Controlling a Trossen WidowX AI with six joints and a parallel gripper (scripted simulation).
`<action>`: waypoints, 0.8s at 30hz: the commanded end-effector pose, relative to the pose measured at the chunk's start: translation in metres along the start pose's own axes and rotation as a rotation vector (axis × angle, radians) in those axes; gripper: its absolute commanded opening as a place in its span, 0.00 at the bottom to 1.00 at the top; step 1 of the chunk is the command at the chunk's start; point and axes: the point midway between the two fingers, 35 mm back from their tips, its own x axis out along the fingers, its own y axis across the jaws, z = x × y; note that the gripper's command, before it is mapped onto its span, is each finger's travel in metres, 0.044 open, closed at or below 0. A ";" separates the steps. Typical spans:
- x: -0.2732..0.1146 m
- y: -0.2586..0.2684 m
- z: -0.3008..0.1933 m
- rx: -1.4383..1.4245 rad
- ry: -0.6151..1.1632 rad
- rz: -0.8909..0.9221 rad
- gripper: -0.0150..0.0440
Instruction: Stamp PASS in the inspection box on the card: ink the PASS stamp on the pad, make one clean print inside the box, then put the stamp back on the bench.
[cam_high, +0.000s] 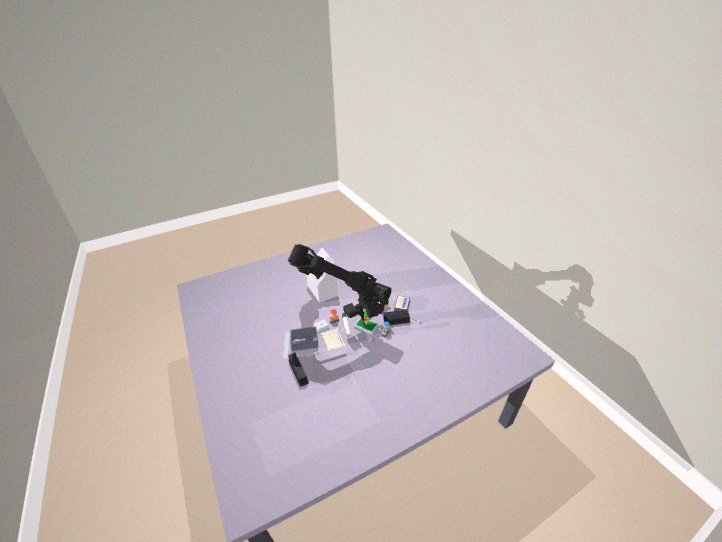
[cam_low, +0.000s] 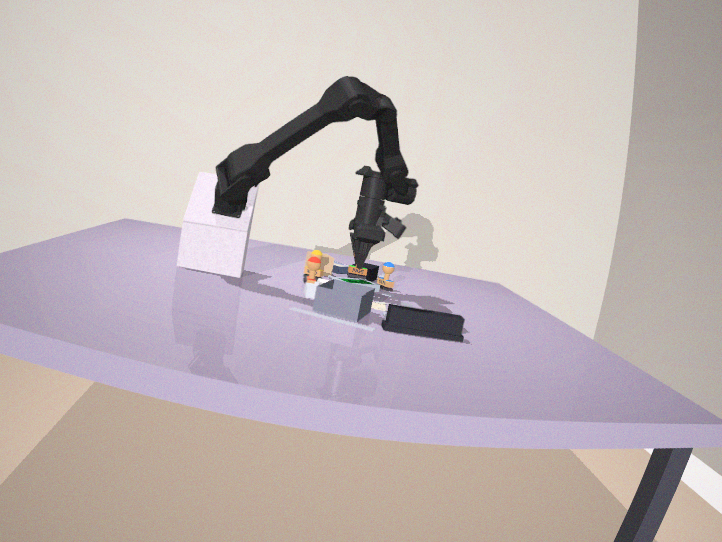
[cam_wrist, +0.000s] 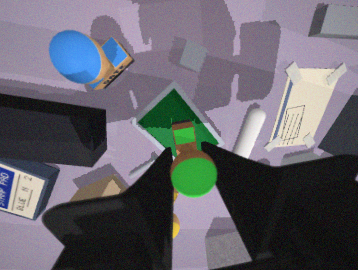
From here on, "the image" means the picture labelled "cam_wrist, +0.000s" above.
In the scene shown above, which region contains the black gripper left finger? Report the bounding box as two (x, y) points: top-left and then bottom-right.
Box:
(41, 147), (174, 270)

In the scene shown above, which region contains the cream paper card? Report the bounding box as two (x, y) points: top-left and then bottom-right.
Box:
(265, 61), (347, 152)

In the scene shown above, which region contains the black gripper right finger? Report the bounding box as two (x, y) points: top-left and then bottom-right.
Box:
(201, 141), (358, 261)

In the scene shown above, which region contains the tan cardboard box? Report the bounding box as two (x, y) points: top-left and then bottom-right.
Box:
(70, 174), (127, 202)

